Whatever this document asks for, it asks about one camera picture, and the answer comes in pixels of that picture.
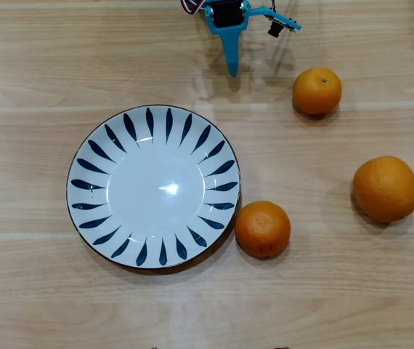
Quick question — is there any large pebbly orange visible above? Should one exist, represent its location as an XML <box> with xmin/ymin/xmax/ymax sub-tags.
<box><xmin>352</xmin><ymin>155</ymin><xmax>414</xmax><ymax>224</ymax></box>

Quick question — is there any small orange with stem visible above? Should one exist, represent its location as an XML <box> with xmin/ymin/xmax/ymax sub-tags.
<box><xmin>292</xmin><ymin>67</ymin><xmax>343</xmax><ymax>116</ymax></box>

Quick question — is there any red white servo cable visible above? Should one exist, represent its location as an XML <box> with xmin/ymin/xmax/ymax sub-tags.
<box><xmin>180</xmin><ymin>0</ymin><xmax>206</xmax><ymax>17</ymax></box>

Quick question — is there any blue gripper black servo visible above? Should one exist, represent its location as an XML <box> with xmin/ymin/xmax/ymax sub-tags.
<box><xmin>203</xmin><ymin>0</ymin><xmax>252</xmax><ymax>78</ymax></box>

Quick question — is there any medium round orange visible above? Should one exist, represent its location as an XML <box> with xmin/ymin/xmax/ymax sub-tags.
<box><xmin>234</xmin><ymin>200</ymin><xmax>292</xmax><ymax>259</ymax></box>

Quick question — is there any white plate blue leaf pattern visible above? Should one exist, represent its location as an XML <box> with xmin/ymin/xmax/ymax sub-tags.
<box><xmin>65</xmin><ymin>105</ymin><xmax>242</xmax><ymax>270</ymax></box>

